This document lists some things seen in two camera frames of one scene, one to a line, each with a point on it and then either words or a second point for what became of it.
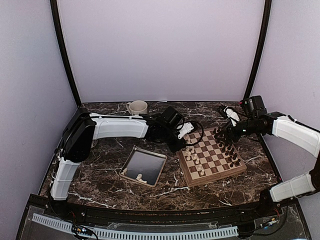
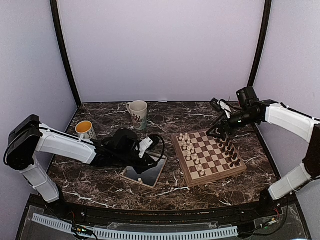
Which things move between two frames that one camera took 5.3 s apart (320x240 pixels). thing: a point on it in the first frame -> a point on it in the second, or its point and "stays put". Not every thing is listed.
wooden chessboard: (204, 157) stays put
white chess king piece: (188, 157) stays put
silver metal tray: (143, 166) stays put
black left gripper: (174, 148) -> (143, 167)
